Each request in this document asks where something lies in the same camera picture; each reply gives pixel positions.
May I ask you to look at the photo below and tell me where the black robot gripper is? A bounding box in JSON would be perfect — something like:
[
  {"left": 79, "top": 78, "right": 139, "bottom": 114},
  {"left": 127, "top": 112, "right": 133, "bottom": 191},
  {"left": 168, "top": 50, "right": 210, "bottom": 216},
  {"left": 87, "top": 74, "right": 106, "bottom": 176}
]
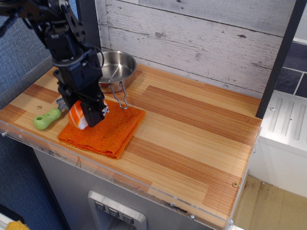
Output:
[{"left": 53, "top": 49, "right": 109, "bottom": 127}]

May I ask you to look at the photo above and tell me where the orange white salmon sushi toy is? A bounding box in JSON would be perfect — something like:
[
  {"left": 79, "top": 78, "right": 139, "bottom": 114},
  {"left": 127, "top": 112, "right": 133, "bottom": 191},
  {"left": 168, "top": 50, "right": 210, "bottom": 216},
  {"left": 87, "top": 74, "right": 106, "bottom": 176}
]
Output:
[{"left": 68, "top": 100, "right": 88, "bottom": 130}]

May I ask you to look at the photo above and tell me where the orange cloth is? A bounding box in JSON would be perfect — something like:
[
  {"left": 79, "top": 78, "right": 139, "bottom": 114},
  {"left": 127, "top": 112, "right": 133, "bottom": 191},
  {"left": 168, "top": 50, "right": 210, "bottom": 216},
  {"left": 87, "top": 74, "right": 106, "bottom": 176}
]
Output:
[{"left": 58, "top": 100, "right": 146, "bottom": 159}]

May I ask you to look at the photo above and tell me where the small steel pan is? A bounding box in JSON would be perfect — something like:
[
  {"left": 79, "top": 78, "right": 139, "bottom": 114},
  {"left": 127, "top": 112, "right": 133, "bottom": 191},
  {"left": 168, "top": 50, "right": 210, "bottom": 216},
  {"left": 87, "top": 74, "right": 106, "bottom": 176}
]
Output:
[{"left": 98, "top": 51, "right": 137, "bottom": 110}]

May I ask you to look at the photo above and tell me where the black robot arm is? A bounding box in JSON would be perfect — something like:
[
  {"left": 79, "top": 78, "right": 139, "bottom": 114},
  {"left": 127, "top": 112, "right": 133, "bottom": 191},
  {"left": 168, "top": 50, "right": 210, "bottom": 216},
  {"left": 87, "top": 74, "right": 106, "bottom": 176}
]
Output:
[{"left": 0, "top": 0, "right": 108, "bottom": 127}]

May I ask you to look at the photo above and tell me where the steel cabinet with button panel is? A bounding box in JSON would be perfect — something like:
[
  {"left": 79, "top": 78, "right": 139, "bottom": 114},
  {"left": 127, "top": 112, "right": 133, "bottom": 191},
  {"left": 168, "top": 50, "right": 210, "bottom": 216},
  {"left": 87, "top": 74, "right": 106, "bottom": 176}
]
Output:
[{"left": 34, "top": 149, "right": 234, "bottom": 230}]

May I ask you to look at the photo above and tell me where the yellow object at corner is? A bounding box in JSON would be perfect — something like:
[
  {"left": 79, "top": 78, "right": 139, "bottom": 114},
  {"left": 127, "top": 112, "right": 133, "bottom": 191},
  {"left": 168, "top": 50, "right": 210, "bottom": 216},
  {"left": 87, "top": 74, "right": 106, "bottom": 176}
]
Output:
[{"left": 6, "top": 221, "right": 30, "bottom": 230}]

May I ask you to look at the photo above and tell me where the white radiator cover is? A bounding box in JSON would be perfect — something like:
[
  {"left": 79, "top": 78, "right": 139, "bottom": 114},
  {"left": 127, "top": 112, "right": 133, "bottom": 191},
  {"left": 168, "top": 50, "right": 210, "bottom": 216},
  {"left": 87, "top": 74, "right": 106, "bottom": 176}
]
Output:
[{"left": 248, "top": 91, "right": 307, "bottom": 197}]

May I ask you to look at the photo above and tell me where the green handled grey spatula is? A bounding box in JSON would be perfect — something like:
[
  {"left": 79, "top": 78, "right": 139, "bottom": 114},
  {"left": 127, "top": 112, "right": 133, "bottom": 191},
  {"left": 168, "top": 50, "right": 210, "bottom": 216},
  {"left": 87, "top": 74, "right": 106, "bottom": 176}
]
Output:
[{"left": 33, "top": 98, "right": 68, "bottom": 130}]

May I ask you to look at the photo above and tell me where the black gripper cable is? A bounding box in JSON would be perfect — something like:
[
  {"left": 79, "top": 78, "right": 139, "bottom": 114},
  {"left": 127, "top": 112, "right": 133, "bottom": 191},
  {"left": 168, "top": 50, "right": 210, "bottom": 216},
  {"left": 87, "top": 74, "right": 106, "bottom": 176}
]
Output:
[{"left": 83, "top": 43, "right": 105, "bottom": 71}]

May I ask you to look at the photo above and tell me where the dark vertical post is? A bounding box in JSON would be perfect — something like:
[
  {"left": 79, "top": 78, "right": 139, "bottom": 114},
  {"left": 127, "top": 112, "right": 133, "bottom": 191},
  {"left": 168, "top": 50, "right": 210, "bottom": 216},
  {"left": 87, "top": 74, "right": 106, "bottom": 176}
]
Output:
[{"left": 256, "top": 0, "right": 307, "bottom": 119}]

